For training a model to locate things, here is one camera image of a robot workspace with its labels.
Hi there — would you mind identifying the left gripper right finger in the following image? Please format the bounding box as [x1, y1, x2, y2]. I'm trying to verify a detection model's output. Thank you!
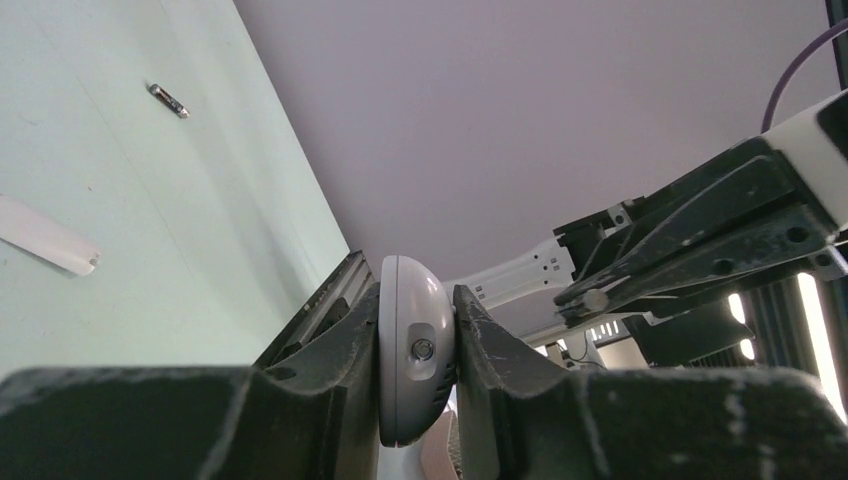
[453, 286, 847, 479]

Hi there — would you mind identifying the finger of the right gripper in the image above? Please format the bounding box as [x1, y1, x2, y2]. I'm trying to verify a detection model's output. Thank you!
[561, 153, 796, 292]
[560, 205, 838, 327]

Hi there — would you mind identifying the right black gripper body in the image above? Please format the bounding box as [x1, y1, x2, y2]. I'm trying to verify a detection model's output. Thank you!
[554, 139, 846, 329]

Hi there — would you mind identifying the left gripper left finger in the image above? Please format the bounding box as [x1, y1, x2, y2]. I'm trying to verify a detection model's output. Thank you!
[1, 286, 379, 479]

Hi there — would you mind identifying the white remote control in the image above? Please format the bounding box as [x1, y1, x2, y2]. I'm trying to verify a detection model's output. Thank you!
[377, 255, 456, 449]

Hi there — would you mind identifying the aaa battery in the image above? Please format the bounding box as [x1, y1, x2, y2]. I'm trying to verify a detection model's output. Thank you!
[580, 289, 610, 316]
[147, 83, 190, 119]

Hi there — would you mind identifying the white battery cover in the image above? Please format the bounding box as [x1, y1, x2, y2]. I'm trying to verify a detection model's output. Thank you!
[1, 195, 101, 276]

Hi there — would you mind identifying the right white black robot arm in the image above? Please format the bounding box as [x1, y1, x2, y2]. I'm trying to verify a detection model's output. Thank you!
[463, 93, 847, 330]

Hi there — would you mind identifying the right aluminium frame rail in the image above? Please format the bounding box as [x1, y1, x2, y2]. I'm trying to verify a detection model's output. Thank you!
[254, 250, 375, 369]

